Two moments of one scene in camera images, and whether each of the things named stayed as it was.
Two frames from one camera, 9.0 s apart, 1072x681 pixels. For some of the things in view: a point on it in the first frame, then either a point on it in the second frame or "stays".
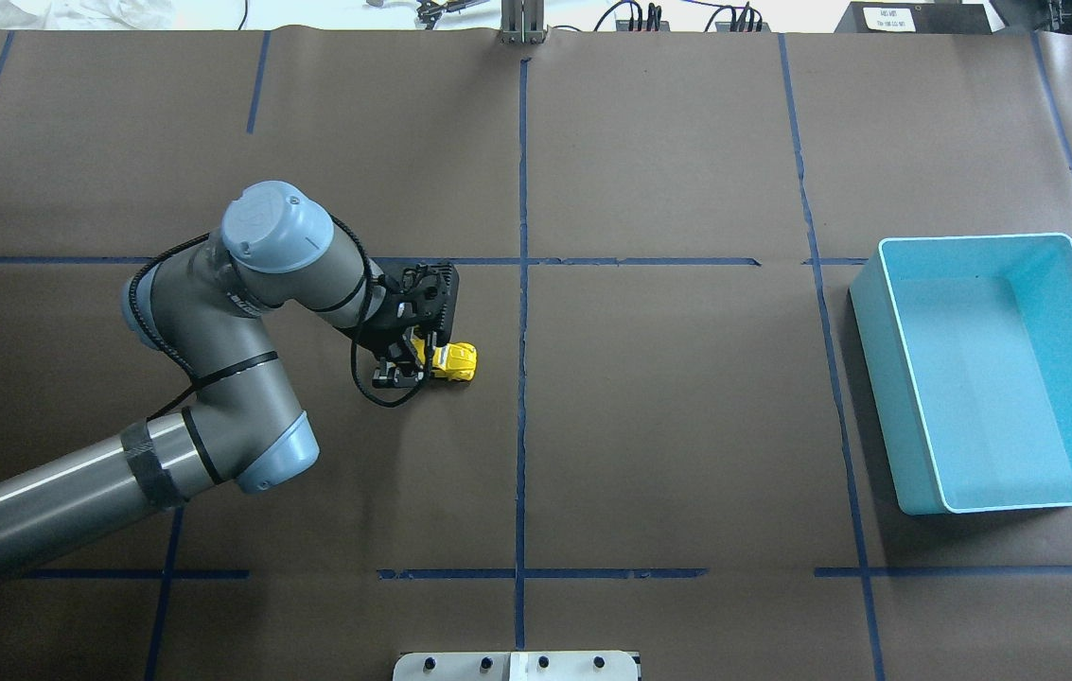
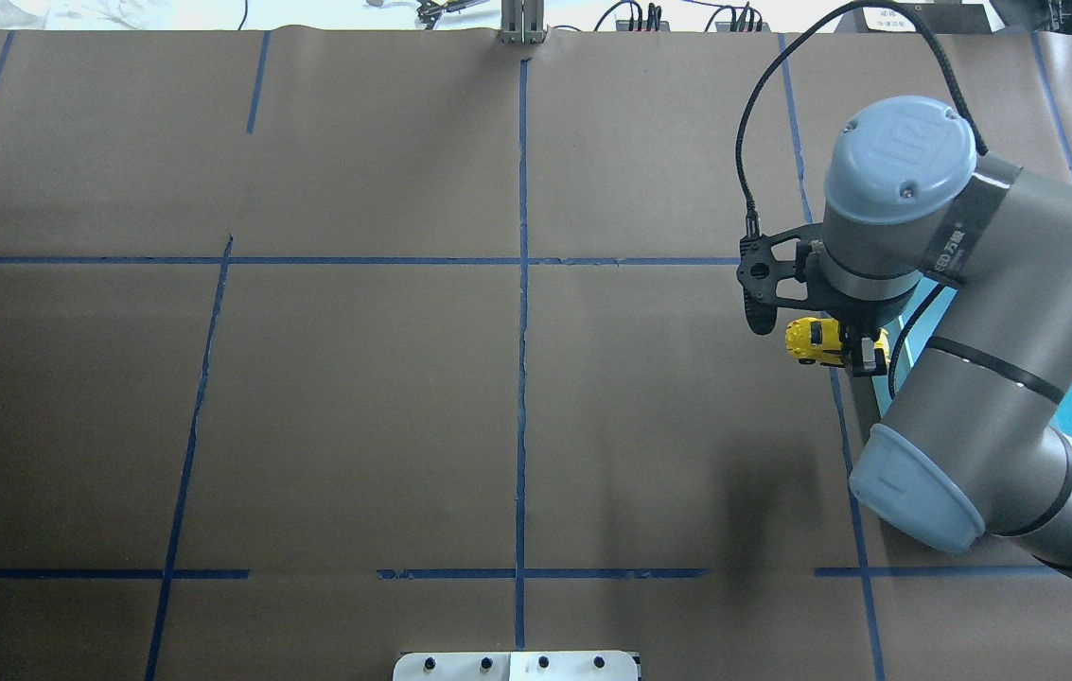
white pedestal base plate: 517,666 stays
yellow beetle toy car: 452,361 to 819,340
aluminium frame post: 522,23 stays
